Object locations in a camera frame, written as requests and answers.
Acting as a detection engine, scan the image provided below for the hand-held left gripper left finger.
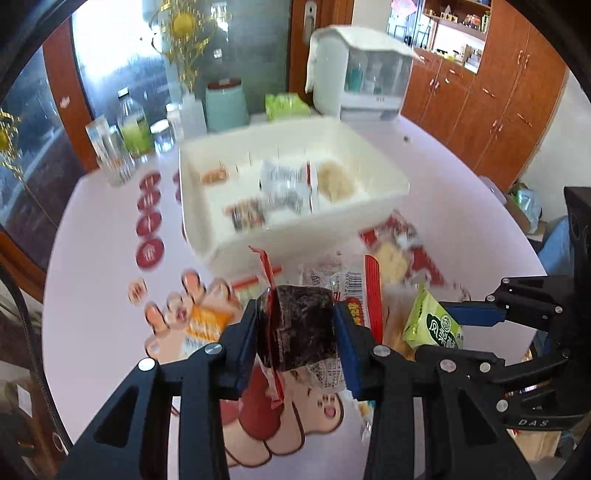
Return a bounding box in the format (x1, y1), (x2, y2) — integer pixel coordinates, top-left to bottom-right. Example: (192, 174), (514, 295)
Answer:
(58, 300), (259, 480)

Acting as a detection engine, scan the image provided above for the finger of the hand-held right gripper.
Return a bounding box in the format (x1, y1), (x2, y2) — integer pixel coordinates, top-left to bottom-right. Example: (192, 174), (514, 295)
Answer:
(416, 345), (555, 393)
(438, 277), (573, 330)

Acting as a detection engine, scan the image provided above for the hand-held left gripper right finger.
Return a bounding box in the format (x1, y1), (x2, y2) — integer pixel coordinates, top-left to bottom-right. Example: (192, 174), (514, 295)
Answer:
(335, 302), (527, 480)

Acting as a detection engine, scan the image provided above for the green snack packet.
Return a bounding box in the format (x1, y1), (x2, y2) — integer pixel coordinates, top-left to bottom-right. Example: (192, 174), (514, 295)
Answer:
(402, 283), (465, 352)

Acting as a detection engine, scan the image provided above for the white orange bar packet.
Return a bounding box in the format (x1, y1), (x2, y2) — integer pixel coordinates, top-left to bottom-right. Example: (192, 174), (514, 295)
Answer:
(182, 285), (237, 357)

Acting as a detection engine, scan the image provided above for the dark red-edged snack packet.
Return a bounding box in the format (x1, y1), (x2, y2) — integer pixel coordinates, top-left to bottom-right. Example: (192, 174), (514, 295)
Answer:
(249, 247), (386, 410)

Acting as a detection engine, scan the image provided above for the clear rice cracker packet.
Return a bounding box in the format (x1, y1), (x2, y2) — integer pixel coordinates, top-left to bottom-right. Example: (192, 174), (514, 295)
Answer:
(373, 241), (411, 283)

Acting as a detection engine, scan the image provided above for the white plastic bin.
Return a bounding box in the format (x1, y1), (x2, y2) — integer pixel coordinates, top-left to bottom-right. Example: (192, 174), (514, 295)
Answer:
(178, 116), (411, 274)

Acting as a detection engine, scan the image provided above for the mixed nut snack packet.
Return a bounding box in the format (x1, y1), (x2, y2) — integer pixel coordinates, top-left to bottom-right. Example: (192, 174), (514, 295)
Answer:
(228, 197), (269, 232)

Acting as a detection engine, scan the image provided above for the white crinkled snack packet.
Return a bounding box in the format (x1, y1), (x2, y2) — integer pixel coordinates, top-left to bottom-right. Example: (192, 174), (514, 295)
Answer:
(260, 160), (320, 216)

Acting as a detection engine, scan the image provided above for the clear rice cake packet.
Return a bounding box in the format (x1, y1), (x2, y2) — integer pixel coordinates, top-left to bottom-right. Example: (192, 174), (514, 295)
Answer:
(318, 161), (357, 202)

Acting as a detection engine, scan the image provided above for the green plastic bag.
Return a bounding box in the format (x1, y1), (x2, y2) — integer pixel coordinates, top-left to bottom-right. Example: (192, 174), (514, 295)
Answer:
(507, 182), (546, 232)

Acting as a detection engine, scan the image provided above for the grey chair back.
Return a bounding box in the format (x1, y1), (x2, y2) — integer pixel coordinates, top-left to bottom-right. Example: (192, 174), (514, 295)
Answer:
(479, 176), (507, 200)

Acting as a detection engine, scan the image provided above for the glass tumbler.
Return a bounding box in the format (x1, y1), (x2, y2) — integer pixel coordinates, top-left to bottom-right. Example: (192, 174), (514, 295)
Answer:
(99, 151), (138, 186)

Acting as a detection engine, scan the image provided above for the wooden cabinet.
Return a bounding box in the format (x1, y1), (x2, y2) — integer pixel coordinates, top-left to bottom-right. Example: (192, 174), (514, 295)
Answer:
(401, 0), (568, 186)

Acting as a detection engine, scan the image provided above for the small glass jar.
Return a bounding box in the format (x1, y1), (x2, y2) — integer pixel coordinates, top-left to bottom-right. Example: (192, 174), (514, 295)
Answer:
(151, 119), (174, 154)

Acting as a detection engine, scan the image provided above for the clear squeeze bottle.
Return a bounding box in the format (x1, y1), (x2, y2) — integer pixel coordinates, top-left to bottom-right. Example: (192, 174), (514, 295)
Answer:
(182, 91), (206, 140)

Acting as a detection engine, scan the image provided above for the white pill bottle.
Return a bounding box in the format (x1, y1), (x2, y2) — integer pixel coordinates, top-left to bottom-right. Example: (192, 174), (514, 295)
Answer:
(165, 103), (184, 140)

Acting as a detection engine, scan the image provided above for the teal canister with brown lid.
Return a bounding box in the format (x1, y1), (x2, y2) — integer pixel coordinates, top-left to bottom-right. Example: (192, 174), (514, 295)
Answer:
(205, 80), (250, 133)

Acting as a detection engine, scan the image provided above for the white countertop appliance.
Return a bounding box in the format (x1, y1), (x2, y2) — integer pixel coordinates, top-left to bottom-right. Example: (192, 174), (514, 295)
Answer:
(305, 26), (414, 122)

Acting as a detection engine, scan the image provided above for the green tissue pack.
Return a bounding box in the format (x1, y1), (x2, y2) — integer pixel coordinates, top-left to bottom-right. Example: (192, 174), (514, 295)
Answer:
(265, 92), (311, 122)

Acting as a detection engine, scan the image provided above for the metal tin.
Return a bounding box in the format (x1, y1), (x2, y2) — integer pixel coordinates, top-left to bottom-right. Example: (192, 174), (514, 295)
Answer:
(103, 126), (126, 162)

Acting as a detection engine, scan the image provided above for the glass bottle with green label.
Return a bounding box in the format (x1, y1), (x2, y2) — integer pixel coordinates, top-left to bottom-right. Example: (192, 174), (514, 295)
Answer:
(117, 89), (154, 158)

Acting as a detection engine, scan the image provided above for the white carton box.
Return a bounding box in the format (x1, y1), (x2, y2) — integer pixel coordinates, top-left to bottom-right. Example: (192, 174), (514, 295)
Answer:
(86, 115), (112, 158)

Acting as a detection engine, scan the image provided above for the white towel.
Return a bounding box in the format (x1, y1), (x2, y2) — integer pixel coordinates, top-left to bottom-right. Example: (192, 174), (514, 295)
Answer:
(304, 26), (424, 93)

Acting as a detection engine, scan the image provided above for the small gold door ornament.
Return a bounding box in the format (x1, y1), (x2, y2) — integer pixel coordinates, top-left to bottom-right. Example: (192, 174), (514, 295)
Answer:
(0, 110), (25, 182)

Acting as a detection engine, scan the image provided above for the large gold door ornament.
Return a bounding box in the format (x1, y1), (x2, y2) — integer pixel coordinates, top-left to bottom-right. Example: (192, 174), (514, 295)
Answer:
(150, 0), (218, 91)

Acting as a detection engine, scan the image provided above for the silver door handle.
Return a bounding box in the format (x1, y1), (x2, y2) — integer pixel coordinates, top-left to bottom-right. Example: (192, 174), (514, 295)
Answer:
(302, 1), (319, 43)

